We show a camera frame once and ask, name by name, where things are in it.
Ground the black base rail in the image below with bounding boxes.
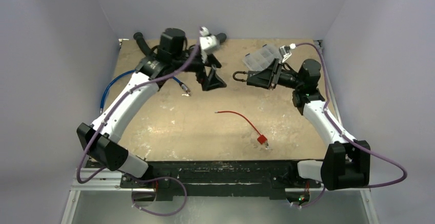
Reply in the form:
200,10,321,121
120,160,321,201

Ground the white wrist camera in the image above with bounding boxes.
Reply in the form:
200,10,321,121
279,43,296,64
199,27,220,55

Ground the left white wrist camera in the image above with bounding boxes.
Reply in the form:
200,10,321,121
199,27,220,55

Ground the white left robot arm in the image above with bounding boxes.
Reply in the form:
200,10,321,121
76,27,227,188

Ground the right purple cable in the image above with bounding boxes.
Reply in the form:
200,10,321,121
289,42,408,210

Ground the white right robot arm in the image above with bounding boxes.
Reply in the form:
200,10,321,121
245,58,370,190

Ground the red cable lock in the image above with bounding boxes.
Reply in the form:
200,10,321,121
214,110,268,146

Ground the black padlock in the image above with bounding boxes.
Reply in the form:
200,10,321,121
232,71,253,83

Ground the blue hose with metal fitting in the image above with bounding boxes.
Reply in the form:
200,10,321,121
99,69,192,115

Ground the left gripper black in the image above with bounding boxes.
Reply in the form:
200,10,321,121
173,49,227,90

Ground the black corrugated hose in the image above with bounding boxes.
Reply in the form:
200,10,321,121
132,31,227,60

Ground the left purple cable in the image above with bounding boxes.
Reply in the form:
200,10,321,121
76,27,208,217

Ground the clear plastic organizer box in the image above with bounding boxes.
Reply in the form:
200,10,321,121
242,44,282,71

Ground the aluminium frame rail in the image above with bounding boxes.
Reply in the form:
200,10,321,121
61,169,154,223

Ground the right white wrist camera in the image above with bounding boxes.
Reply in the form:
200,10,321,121
279,43,296,64

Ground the purple cable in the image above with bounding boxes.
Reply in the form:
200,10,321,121
76,27,208,217
289,42,408,210

